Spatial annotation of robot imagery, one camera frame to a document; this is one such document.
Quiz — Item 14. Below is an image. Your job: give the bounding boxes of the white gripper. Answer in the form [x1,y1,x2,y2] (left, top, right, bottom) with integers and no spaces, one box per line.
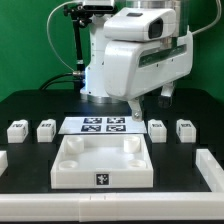
[104,32,193,120]

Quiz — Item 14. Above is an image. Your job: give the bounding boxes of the white square table top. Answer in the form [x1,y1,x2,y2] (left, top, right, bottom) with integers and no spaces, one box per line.
[51,134,154,189]

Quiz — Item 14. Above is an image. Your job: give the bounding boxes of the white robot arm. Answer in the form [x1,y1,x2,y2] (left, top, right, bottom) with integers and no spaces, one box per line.
[82,0,193,121]

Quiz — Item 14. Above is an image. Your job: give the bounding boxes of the white sheet with fiducial markers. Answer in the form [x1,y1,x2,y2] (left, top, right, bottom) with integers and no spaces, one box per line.
[59,116,147,134]

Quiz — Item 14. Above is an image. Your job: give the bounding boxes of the white left fence block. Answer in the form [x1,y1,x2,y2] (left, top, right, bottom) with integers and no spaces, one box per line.
[0,151,8,177]

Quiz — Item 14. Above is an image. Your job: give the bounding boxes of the white right fence rail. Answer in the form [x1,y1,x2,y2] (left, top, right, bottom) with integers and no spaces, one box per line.
[196,149,224,193]

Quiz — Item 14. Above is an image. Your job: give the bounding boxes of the white fence rail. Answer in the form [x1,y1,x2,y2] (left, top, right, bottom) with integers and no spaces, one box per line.
[196,149,224,193]
[0,192,224,222]

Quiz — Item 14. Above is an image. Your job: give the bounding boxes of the black cables at base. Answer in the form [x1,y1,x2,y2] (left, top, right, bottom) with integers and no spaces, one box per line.
[39,70,87,91]

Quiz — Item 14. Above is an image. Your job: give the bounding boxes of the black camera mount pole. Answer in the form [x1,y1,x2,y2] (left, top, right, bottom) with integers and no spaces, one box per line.
[63,4,92,88]

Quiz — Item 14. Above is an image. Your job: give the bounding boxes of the grey camera on mount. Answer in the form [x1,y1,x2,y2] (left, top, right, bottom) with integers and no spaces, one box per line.
[83,0,115,14]

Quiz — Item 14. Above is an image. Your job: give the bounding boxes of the white front fence rail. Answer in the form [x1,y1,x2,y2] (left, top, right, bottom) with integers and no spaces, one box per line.
[0,192,224,222]

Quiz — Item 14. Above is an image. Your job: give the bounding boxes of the grey cable loop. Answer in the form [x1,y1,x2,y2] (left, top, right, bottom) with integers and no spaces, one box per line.
[46,0,82,74]

